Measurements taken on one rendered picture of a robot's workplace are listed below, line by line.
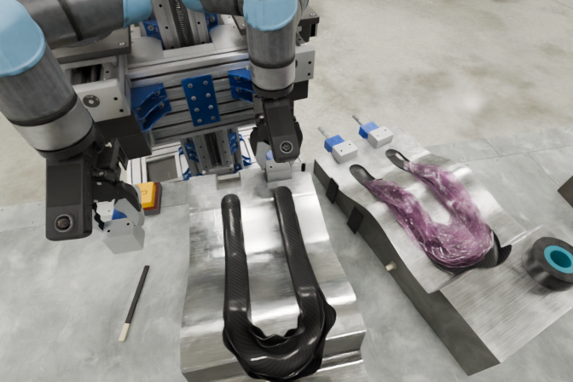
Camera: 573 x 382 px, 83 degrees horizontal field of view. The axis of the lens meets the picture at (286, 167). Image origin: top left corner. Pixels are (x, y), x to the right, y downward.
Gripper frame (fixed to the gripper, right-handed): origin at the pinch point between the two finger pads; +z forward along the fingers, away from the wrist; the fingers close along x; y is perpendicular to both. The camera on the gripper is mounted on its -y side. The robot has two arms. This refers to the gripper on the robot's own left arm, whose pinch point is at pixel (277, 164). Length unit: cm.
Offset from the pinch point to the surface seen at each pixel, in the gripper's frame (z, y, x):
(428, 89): 92, 132, -134
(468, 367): 9.0, -41.3, -24.4
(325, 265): 0.6, -23.5, -4.3
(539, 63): 92, 149, -239
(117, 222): -4.7, -11.7, 29.4
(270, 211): 2.5, -9.6, 3.0
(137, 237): -2.5, -14.0, 26.6
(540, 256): -3.4, -30.0, -38.0
